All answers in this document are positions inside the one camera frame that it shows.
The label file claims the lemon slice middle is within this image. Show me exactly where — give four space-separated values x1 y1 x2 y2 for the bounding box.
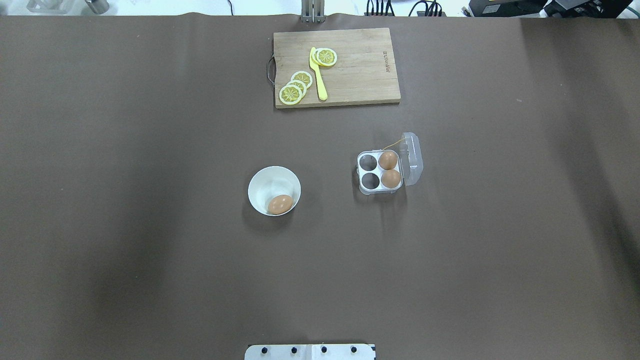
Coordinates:
287 79 307 98

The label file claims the brown egg from bowl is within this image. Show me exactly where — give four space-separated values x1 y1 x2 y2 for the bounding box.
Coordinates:
267 194 294 215

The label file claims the aluminium frame post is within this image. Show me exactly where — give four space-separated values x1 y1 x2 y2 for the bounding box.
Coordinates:
301 0 326 24

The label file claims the wooden cutting board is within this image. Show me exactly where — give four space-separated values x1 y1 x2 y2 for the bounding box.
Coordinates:
272 27 402 109

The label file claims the lemon slice on knife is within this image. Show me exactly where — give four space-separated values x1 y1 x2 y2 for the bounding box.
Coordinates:
313 47 338 68

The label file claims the clear plastic egg box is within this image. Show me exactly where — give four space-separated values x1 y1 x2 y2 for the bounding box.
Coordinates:
355 132 425 196

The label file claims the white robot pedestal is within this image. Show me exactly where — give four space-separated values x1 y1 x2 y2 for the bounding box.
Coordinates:
244 343 377 360

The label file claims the yellow toy knife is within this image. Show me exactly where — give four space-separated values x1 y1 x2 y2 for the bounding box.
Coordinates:
308 47 329 101

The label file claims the white bowl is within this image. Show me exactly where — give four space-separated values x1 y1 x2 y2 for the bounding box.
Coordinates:
247 165 302 217

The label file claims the brown egg in box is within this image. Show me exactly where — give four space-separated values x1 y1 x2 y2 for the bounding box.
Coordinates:
381 169 402 189
378 150 399 171

